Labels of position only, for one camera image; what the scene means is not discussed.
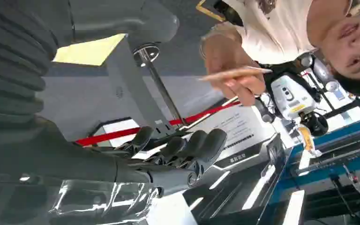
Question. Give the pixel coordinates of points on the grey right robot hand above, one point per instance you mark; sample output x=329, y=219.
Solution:
x=59, y=161

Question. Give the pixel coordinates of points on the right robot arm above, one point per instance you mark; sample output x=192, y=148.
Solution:
x=9, y=62

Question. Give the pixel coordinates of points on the clear plastic wrap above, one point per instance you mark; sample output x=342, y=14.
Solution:
x=99, y=202

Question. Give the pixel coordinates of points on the red barrier belt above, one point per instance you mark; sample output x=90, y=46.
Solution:
x=111, y=135

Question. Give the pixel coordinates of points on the grey sign stand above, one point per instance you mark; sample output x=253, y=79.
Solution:
x=130, y=93

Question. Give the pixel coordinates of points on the white printed sign panel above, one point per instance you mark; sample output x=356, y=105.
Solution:
x=239, y=127

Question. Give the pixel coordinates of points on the black display stand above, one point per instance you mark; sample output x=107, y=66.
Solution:
x=245, y=183

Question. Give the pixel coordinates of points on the person's left hand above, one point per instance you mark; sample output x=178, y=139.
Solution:
x=239, y=87

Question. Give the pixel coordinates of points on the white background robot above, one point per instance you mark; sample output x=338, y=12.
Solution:
x=291, y=96

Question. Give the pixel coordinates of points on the seated person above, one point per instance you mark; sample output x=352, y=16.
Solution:
x=279, y=28

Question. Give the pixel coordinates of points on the blue framed bench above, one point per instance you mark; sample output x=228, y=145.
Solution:
x=329, y=167

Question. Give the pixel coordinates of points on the metal stanchion post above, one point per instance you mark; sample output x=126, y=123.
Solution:
x=161, y=84

